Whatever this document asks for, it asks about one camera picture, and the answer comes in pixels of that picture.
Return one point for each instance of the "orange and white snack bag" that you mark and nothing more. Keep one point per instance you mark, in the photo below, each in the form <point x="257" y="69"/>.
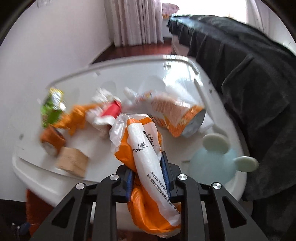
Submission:
<point x="171" y="109"/>

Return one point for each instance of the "striped pink curtain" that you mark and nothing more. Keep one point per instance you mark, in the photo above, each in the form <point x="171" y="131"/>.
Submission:
<point x="134" y="20"/>

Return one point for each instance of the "person's black clothing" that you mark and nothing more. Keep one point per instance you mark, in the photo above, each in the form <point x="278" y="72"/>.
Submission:
<point x="11" y="220"/>

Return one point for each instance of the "bin with orange trash bag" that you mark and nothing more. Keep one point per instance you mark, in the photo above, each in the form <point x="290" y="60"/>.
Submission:
<point x="34" y="208"/>

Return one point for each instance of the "orange tape roll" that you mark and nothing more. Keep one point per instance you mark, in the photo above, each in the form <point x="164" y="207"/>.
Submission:
<point x="52" y="138"/>

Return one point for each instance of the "white wrapper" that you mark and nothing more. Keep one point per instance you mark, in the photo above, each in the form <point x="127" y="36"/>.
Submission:
<point x="101" y="97"/>

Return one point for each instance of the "red cup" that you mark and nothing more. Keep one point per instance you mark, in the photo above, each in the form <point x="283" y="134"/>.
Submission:
<point x="112" y="109"/>

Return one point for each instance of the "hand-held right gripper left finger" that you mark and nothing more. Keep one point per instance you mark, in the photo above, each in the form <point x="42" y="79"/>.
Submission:
<point x="129" y="183"/>

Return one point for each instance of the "white bed frame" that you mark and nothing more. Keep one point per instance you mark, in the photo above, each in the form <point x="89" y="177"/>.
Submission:
<point x="179" y="45"/>

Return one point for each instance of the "pale blue mouse-shaped lid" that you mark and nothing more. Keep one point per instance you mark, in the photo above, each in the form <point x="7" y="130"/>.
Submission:
<point x="210" y="164"/>

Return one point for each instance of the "dark blanket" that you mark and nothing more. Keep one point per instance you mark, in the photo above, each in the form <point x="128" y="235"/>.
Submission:
<point x="254" y="81"/>

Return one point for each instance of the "orange and white plastic bag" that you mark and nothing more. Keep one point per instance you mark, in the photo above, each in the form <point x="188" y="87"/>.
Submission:
<point x="143" y="150"/>

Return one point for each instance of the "white storage box lid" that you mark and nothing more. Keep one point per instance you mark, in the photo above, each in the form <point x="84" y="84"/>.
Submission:
<point x="161" y="69"/>

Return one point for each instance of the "green snack packet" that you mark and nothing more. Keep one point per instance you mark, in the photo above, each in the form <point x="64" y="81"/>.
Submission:
<point x="52" y="109"/>

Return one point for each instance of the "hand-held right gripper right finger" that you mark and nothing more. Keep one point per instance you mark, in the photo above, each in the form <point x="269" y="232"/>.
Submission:
<point x="165" y="172"/>

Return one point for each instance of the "small cardboard box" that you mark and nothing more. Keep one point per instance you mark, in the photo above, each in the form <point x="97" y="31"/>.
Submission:
<point x="71" y="161"/>

